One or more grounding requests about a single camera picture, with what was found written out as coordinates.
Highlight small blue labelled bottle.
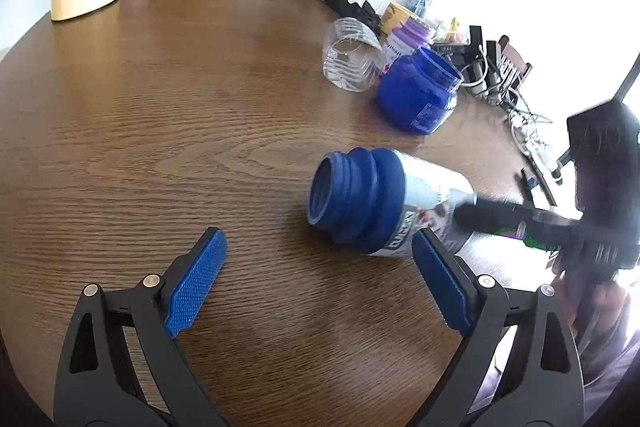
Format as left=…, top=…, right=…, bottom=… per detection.
left=306, top=147, right=476, bottom=258

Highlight clear ribbed plastic cup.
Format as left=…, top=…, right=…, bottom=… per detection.
left=322, top=17, right=382, bottom=92

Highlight person's right hand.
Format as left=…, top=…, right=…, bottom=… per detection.
left=551, top=257, right=628, bottom=346

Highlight black smartphone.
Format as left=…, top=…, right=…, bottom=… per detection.
left=520, top=167, right=556, bottom=210

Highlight wooden chair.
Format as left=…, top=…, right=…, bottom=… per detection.
left=498, top=35, right=533, bottom=89

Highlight wide blue jar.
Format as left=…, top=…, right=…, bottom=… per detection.
left=376, top=46, right=463, bottom=134

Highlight black charging devices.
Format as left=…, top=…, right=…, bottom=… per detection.
left=432, top=25, right=506, bottom=105

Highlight purple labelled bottle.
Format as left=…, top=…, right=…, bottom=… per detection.
left=380, top=17, right=436, bottom=74

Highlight yellow mug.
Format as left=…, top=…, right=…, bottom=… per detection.
left=380, top=2, right=413, bottom=35

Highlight black gloves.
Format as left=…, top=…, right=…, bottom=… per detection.
left=324, top=0, right=381, bottom=36

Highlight white cable bundle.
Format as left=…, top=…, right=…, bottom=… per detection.
left=506, top=91, right=557, bottom=158

